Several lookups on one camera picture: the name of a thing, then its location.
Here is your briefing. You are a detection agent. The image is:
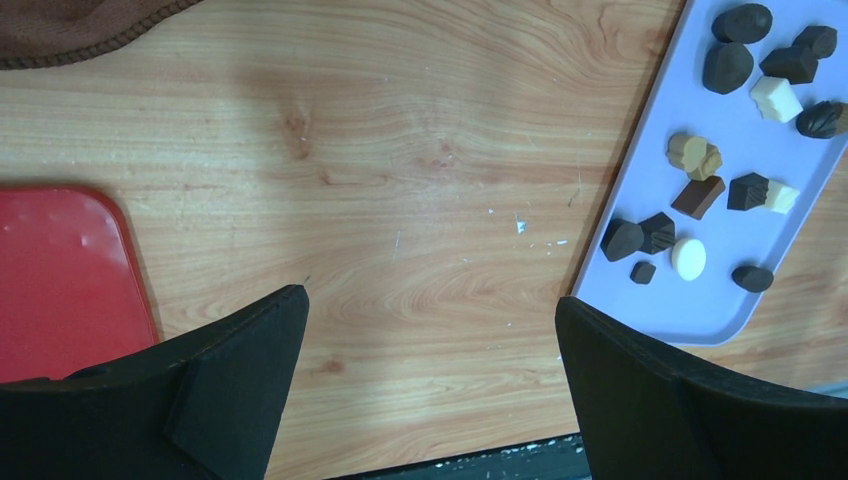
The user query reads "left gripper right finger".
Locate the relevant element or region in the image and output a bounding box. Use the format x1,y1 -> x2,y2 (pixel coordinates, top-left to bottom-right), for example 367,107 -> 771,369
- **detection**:
555,297 -> 847,479

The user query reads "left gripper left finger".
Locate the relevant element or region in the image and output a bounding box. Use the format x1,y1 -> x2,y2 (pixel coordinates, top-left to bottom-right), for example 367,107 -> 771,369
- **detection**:
1,285 -> 309,479

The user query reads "dark oval chocolate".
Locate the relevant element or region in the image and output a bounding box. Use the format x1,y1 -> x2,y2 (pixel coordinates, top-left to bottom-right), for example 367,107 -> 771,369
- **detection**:
731,265 -> 774,293

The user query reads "white square chocolate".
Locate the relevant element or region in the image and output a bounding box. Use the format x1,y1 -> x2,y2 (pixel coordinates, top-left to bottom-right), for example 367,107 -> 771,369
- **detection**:
764,180 -> 800,214

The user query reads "dark shell chocolate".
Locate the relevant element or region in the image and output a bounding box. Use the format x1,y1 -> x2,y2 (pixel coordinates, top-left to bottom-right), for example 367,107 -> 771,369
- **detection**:
796,101 -> 847,139

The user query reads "tiny dark chocolate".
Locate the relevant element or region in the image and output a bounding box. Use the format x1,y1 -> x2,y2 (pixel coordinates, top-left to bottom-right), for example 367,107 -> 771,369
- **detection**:
630,261 -> 656,285

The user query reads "white oval chocolate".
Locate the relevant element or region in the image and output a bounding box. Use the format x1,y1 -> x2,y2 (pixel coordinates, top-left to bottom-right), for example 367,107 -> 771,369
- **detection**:
671,237 -> 707,281

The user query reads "dark round chocolate left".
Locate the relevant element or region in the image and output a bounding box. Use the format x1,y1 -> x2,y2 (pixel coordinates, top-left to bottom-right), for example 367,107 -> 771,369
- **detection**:
600,218 -> 644,262

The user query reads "dark round chocolate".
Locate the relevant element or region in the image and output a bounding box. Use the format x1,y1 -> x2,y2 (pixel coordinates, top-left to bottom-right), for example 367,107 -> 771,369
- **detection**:
711,3 -> 773,44
600,218 -> 644,262

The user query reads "dark ridged chocolate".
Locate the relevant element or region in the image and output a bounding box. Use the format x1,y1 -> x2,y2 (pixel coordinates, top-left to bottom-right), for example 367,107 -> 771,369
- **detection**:
639,212 -> 676,255

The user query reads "dark cube chocolate middle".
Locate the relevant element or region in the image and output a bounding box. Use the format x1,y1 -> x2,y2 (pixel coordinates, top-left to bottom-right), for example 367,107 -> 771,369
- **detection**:
727,172 -> 769,211

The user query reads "caramel chocolate right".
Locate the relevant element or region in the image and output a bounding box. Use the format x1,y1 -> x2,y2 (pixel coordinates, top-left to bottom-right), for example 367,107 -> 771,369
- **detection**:
687,144 -> 723,181

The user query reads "caramel chocolate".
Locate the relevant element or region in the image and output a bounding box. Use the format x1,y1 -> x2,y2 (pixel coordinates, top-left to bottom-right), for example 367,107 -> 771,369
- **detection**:
687,144 -> 723,181
666,133 -> 708,173

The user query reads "caramel chocolate left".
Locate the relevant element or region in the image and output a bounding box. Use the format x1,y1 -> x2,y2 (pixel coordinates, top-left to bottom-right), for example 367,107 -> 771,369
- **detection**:
666,133 -> 708,173

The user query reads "white chocolate upper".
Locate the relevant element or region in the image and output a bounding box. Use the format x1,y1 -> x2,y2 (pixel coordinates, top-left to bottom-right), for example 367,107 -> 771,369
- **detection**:
750,76 -> 803,124

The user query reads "dark heart chocolate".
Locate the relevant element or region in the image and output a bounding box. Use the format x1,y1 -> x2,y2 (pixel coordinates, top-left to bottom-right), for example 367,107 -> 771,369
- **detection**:
702,42 -> 754,95

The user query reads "dark square chocolate upper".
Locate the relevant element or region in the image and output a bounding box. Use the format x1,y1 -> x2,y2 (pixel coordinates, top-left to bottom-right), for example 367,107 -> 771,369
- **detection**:
760,46 -> 819,85

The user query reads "dark round chocolate top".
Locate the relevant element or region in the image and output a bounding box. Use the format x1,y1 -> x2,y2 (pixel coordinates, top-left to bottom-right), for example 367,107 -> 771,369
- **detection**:
711,3 -> 773,44

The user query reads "dark small chocolate top right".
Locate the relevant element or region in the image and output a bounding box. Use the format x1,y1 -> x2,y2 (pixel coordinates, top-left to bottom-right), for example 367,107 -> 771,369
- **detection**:
792,25 -> 838,59

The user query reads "red box lid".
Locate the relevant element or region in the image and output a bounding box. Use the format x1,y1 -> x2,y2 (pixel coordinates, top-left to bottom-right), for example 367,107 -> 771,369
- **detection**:
1,186 -> 160,383

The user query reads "lavender tray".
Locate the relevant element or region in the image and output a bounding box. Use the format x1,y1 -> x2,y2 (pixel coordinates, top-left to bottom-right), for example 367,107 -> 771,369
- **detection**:
573,1 -> 847,346

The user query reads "brown cloth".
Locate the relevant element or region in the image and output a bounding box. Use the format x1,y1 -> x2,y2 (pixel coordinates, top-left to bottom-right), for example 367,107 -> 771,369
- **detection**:
1,0 -> 200,71

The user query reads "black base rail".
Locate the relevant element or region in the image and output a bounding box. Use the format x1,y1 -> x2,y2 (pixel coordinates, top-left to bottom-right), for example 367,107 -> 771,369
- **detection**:
345,433 -> 592,480

